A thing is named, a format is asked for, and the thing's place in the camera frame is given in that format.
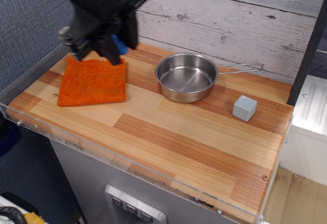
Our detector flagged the grey cube block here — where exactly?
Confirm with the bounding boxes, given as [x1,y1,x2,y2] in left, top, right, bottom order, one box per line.
[232,95,258,122]

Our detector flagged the stainless steel pot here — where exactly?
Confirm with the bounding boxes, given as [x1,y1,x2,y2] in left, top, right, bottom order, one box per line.
[154,53,264,104]

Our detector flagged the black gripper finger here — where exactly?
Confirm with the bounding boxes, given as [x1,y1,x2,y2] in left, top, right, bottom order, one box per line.
[120,11,138,49]
[96,35,121,65]

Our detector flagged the silver dispenser button panel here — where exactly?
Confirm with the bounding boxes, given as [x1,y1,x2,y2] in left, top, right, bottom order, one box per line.
[104,184,168,223]

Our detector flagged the clear acrylic guard rail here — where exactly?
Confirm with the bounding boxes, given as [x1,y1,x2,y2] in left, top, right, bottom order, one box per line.
[1,44,293,223]

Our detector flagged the silver toy fridge cabinet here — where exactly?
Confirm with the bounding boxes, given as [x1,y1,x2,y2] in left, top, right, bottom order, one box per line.
[50,138,260,223]

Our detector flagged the orange folded cloth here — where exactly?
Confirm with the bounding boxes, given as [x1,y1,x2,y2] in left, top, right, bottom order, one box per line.
[57,57,127,107]

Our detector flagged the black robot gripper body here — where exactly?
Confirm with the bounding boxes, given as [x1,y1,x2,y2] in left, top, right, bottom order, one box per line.
[59,0,146,61]

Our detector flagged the blue handled metal spoon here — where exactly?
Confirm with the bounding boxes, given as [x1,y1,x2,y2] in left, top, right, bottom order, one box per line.
[92,35,128,56]

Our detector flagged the dark grey right post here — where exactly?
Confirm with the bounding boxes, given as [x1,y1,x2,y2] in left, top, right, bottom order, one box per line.
[287,0,326,106]

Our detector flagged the white side cabinet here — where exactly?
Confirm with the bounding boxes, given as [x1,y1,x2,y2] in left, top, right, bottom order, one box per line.
[279,75,326,185]

